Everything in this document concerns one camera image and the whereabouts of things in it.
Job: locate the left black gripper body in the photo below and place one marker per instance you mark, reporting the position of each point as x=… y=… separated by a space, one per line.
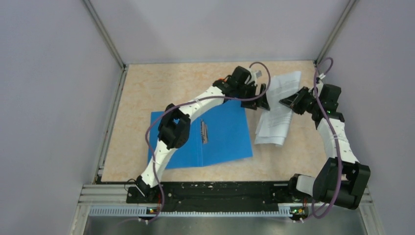
x=245 y=90

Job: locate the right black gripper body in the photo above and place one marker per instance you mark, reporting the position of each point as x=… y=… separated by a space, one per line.
x=311 y=103

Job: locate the printed paper sheet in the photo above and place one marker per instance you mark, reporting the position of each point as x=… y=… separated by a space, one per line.
x=273 y=126

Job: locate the blue file folder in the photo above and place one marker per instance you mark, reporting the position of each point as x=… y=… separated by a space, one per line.
x=228 y=138

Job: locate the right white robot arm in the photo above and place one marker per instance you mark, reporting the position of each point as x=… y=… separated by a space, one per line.
x=342 y=179

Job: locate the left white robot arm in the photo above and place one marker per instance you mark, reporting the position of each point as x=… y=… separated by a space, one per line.
x=171 y=130

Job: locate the metal folder clip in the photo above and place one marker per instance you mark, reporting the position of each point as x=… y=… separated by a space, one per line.
x=204 y=132

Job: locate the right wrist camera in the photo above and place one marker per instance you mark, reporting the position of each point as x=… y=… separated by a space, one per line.
x=318 y=81

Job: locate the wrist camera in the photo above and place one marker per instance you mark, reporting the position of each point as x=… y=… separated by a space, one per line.
x=255 y=74
x=318 y=81

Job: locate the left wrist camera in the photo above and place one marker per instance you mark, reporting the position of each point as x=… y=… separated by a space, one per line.
x=255 y=74

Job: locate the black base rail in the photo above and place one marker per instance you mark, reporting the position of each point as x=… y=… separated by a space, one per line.
x=223 y=196

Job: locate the grey cable duct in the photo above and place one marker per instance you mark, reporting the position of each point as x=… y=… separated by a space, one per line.
x=141 y=211

